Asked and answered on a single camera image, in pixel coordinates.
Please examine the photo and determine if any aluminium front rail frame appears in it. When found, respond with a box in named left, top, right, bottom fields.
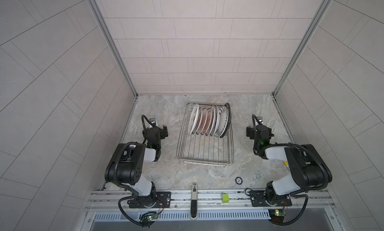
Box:
left=74, top=188, right=347, bottom=231

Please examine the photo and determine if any strawberry pattern white plate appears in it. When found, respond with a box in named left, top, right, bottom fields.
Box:
left=188, top=104, right=199, bottom=135

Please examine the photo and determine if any left green circuit board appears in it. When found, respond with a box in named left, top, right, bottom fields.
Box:
left=141, top=212, right=159, bottom=223

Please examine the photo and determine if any right green circuit board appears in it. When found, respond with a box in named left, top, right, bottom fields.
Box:
left=268, top=209, right=287, bottom=224

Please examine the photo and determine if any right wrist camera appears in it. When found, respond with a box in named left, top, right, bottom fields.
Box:
left=256, top=117, right=263, bottom=125

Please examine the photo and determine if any green cube block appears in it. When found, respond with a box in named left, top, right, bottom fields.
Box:
left=222, top=194, right=230, bottom=204

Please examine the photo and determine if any black silver handheld scanner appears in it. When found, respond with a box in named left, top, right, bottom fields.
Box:
left=190, top=183, right=198, bottom=221

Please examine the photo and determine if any red rimmed plate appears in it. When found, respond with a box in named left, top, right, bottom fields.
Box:
left=201, top=107, right=213, bottom=136
left=209, top=105, right=218, bottom=137

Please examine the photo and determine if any metal wire dish rack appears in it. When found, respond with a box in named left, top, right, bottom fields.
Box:
left=177, top=103, right=234, bottom=166

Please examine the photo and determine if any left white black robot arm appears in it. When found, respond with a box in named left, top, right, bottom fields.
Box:
left=105, top=126, right=168, bottom=208

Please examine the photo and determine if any green circuit board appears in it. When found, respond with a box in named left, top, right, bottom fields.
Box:
left=141, top=212, right=159, bottom=223
left=268, top=209, right=287, bottom=224

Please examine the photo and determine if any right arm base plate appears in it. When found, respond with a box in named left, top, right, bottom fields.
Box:
left=245, top=190, right=292, bottom=207

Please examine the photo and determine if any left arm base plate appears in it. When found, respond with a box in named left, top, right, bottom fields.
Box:
left=128, top=192, right=171, bottom=209

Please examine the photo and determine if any blue striped white plate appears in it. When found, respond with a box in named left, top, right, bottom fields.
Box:
left=214, top=106, right=227, bottom=138

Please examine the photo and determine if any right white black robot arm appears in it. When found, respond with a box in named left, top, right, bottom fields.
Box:
left=246, top=125, right=333, bottom=206

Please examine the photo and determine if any red patterned plate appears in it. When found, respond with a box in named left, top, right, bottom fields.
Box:
left=192, top=107, right=202, bottom=134
left=196, top=108, right=208, bottom=135

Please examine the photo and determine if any black rimmed mirror plate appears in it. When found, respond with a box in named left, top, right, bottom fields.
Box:
left=220, top=103, right=232, bottom=138

